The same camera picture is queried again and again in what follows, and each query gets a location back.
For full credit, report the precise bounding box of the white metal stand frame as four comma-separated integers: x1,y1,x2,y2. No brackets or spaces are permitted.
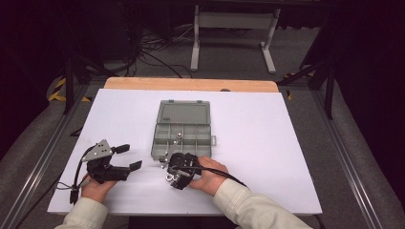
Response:
189,4,282,74

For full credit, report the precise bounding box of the person's right hand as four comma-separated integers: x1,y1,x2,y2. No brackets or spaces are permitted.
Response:
189,156,228,198

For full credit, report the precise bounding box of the left hand-held gripper cable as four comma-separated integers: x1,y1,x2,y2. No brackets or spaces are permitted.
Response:
56,144,96,205

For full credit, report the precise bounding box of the person's left hand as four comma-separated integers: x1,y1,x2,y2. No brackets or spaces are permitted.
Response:
80,173,117,204

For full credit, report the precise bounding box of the black tripod stand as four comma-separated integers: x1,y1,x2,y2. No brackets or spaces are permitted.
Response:
276,18,338,120
61,53,118,115

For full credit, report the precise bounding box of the hand-held gripper cable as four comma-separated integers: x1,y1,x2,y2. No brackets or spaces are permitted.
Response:
171,165,248,188
56,144,96,205

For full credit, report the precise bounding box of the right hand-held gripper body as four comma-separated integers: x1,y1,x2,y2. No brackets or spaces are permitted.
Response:
159,140,203,182

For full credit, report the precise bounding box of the grey plastic compartment box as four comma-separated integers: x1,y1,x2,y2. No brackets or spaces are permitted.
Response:
150,99,218,162

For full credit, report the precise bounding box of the right hand-held gripper cable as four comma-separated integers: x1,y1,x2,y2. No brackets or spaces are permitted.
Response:
171,165,248,188

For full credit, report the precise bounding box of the bundle of black floor cables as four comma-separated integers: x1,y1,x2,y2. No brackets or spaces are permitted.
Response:
127,25,195,79

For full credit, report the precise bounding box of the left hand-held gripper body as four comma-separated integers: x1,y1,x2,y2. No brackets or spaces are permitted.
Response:
81,138,132,185

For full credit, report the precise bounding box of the white board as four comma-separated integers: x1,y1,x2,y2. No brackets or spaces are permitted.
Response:
47,88,323,218

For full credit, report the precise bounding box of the aluminium rail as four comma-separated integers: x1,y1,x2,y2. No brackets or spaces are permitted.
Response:
0,84,94,229
309,90,393,229

